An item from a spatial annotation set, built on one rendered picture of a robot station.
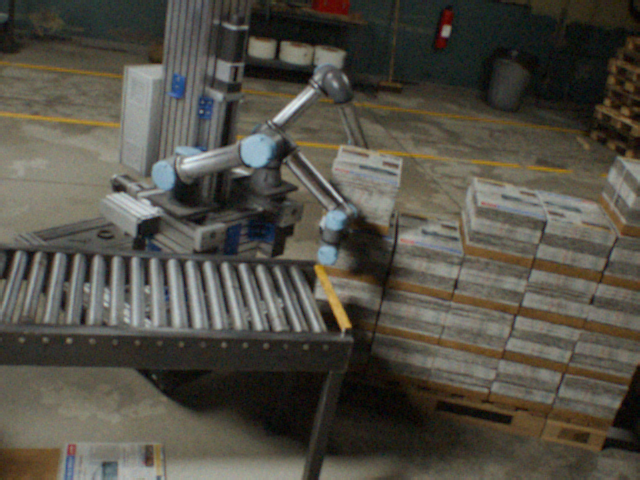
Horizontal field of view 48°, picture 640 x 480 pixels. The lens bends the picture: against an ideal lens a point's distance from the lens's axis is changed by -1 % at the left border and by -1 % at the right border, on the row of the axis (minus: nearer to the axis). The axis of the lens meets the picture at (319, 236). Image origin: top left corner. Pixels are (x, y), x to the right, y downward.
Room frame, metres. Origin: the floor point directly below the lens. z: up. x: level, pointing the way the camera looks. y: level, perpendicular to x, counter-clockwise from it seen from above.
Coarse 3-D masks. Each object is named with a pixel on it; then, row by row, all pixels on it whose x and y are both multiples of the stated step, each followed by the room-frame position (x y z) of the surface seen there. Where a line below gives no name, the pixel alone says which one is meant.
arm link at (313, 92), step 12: (324, 72) 3.36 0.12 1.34; (312, 84) 3.37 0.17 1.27; (300, 96) 3.36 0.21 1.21; (312, 96) 3.36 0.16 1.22; (324, 96) 3.38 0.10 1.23; (288, 108) 3.34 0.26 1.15; (300, 108) 3.34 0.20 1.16; (276, 120) 3.32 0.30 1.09; (288, 120) 3.32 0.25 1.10; (252, 132) 3.33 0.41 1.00
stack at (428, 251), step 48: (384, 240) 2.79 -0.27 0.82; (432, 240) 2.87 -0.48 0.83; (336, 288) 2.80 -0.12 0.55; (384, 288) 2.89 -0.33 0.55; (480, 288) 2.78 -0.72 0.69; (528, 288) 2.78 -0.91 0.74; (576, 288) 2.77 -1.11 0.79; (384, 336) 2.79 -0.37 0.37; (480, 336) 2.78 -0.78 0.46; (528, 336) 2.78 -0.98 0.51; (576, 336) 2.77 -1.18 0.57; (384, 384) 2.79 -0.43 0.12; (480, 384) 2.78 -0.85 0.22; (528, 384) 2.77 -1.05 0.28; (528, 432) 2.77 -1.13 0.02
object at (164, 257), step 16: (32, 256) 2.16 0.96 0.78; (112, 256) 2.24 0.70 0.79; (128, 256) 2.26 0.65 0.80; (144, 256) 2.28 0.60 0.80; (160, 256) 2.31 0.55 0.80; (176, 256) 2.33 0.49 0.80; (192, 256) 2.35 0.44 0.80; (208, 256) 2.38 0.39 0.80; (224, 256) 2.40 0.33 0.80; (240, 256) 2.43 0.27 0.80; (48, 272) 2.18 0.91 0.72; (128, 272) 2.26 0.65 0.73; (144, 272) 2.28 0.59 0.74; (288, 272) 2.44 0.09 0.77; (304, 272) 2.46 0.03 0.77; (240, 288) 2.39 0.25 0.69
